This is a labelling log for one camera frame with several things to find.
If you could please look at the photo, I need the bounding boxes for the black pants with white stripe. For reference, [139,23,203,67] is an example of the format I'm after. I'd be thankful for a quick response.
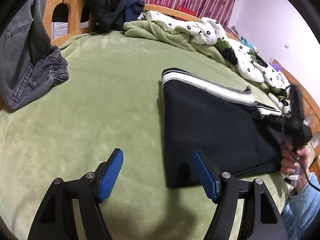
[162,68,283,188]

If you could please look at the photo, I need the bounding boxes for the light blue sleeve forearm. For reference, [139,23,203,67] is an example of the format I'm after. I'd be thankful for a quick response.
[281,172,319,239]

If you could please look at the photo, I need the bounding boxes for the person's right hand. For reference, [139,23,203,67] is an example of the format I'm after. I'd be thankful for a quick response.
[281,143,310,192]

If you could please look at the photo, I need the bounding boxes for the purple object on bed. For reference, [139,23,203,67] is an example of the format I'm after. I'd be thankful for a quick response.
[270,63,282,72]

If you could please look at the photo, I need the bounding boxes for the white floral quilt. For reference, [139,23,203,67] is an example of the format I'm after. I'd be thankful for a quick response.
[144,10,291,114]

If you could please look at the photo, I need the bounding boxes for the teal pillow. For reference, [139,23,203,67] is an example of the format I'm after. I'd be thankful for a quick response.
[240,36,255,50]

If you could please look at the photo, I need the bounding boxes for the green fleece bed blanket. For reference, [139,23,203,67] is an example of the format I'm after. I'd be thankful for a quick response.
[0,11,296,240]

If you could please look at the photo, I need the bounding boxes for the grey denim pants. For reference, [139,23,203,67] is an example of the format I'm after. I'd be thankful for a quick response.
[1,0,69,111]

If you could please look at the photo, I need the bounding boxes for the red box by curtain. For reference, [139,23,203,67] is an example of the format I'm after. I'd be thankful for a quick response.
[178,5,196,17]

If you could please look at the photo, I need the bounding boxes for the dark blue garment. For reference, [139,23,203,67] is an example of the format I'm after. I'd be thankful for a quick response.
[116,0,145,26]

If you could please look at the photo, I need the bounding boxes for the black cable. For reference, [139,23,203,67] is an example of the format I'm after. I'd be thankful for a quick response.
[281,122,320,193]

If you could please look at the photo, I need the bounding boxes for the wooden bed frame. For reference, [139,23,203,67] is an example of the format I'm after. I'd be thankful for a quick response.
[0,0,320,181]

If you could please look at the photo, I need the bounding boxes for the black jacket on bed frame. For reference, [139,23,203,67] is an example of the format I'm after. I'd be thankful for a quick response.
[87,0,124,34]

